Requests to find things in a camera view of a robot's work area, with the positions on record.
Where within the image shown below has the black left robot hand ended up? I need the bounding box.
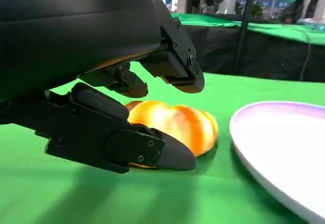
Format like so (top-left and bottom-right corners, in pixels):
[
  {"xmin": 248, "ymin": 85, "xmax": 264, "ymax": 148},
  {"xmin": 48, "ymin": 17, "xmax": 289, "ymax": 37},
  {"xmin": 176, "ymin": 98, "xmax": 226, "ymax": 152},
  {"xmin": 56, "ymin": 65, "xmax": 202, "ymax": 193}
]
[{"xmin": 0, "ymin": 0, "xmax": 205, "ymax": 174}]

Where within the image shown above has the orange and white bread roll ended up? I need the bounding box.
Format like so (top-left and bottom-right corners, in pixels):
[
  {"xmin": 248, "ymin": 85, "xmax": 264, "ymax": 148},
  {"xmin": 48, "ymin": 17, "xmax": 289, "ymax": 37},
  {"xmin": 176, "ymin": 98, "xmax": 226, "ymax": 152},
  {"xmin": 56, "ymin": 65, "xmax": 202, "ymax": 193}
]
[{"xmin": 124, "ymin": 100, "xmax": 218, "ymax": 169}]

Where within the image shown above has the black stand pole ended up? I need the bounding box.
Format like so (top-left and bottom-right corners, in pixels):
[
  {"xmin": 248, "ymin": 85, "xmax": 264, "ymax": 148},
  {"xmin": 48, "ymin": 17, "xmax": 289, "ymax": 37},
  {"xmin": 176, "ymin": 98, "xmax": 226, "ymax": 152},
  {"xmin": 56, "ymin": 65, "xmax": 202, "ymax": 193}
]
[{"xmin": 233, "ymin": 0, "xmax": 257, "ymax": 75}]

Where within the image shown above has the black fabric drape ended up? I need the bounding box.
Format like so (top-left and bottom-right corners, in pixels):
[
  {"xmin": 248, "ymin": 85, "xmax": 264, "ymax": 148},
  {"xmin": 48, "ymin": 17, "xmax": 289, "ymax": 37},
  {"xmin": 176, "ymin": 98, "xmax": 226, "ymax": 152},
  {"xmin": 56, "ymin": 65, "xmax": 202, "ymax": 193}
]
[{"xmin": 182, "ymin": 24, "xmax": 325, "ymax": 83}]

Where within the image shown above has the green cloth on neighbouring table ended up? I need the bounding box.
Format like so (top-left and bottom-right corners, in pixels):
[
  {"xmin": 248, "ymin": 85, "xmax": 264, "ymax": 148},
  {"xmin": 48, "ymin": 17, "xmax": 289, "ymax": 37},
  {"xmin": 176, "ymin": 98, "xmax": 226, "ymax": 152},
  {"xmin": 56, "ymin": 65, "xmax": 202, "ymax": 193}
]
[{"xmin": 170, "ymin": 12, "xmax": 325, "ymax": 47}]

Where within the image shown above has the person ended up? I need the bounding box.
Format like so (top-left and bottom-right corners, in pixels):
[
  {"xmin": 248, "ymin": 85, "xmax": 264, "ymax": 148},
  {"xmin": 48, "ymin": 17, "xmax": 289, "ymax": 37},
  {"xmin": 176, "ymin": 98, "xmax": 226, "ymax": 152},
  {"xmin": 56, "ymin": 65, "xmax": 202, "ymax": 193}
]
[{"xmin": 280, "ymin": 0, "xmax": 325, "ymax": 24}]

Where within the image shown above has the lilac plate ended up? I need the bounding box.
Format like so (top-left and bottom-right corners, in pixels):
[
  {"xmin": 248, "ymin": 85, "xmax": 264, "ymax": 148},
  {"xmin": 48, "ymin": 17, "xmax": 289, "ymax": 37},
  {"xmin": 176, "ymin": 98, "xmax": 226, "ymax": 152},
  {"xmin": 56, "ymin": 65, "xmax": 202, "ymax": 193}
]
[{"xmin": 229, "ymin": 101, "xmax": 325, "ymax": 224}]

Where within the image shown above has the white cable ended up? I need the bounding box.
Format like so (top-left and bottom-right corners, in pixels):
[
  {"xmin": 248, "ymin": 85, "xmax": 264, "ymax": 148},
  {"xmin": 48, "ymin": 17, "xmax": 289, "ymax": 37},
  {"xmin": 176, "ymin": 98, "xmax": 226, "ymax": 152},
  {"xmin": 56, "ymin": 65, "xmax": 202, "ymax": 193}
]
[{"xmin": 299, "ymin": 27, "xmax": 312, "ymax": 82}]

